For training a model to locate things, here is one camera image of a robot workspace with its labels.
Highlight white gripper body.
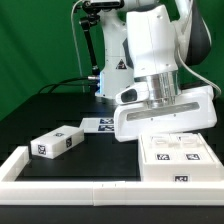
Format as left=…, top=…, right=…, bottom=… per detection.
left=114, top=86, right=217, bottom=142

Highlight white cabinet door panel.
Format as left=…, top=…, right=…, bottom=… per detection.
left=169, top=133, right=213, bottom=164
left=141, top=134, right=177, bottom=164

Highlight white cabinet body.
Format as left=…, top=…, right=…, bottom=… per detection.
left=138, top=133, right=224, bottom=182

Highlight white cabinet top block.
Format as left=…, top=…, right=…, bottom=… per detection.
left=30, top=125, right=84, bottom=159

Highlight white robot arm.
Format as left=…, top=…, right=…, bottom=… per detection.
left=96, top=0, right=217, bottom=142

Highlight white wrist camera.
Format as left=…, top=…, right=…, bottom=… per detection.
left=115, top=82, right=149, bottom=105

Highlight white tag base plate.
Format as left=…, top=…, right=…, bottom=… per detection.
left=80, top=117, right=114, bottom=133

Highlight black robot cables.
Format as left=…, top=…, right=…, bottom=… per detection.
left=38, top=78, right=101, bottom=95

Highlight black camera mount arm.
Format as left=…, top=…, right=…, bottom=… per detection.
left=79, top=0, right=126, bottom=79

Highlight white U-shaped fence frame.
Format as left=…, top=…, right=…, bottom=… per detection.
left=0, top=146, right=224, bottom=206

